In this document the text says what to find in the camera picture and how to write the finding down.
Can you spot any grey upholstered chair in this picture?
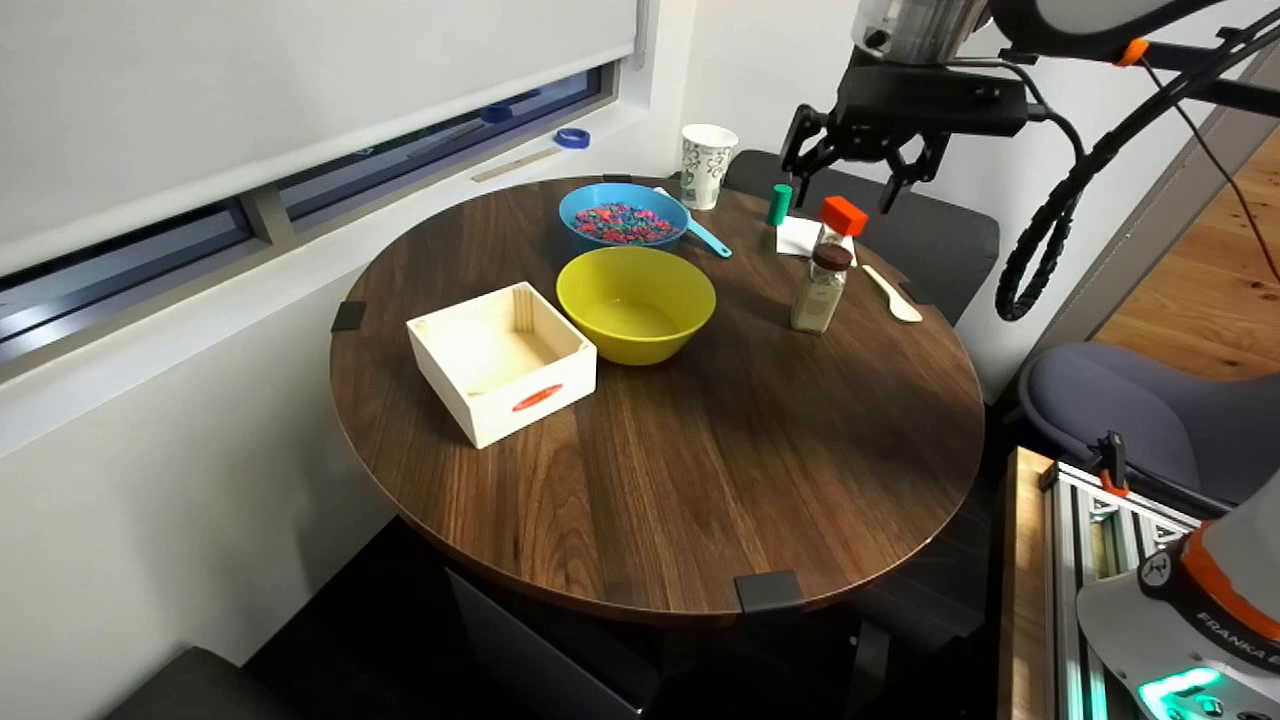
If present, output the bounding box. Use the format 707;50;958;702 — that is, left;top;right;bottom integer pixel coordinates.
1017;338;1280;516

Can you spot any black bar with orange clamp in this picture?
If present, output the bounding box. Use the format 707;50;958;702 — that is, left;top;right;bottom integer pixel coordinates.
1117;33;1280;119

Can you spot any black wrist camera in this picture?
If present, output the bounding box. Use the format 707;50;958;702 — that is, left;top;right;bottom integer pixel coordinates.
933;62;1038;141

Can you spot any white plastic spoon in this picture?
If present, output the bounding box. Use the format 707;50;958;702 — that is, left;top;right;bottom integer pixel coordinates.
858;262;930;327

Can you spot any yellow bowl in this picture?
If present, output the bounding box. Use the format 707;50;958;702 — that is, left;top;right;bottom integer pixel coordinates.
551;245;721;371

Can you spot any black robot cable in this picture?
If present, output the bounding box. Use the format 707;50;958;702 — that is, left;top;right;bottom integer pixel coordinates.
992;10;1280;326

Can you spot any white window blind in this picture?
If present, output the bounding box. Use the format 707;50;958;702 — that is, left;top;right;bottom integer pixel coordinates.
0;0;641;279

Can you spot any white wooden box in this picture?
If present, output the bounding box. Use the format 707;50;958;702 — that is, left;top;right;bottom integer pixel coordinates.
404;279;601;453

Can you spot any dark table pedestal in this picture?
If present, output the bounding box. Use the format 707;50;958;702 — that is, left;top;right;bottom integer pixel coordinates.
445;570;898;720

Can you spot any small brown block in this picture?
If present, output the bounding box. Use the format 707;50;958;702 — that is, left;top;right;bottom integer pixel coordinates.
790;240;858;338

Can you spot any blue bowl with candies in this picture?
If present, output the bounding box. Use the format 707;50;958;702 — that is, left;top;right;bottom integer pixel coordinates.
557;179;696;257

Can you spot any aluminium robot stand frame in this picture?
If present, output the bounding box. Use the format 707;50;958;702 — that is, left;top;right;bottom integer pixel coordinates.
998;431;1214;720

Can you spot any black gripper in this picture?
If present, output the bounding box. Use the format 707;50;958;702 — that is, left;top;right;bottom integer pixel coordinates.
776;53;959;220

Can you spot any white paper cup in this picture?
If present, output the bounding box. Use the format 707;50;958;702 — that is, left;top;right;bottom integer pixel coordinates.
677;119;746;217

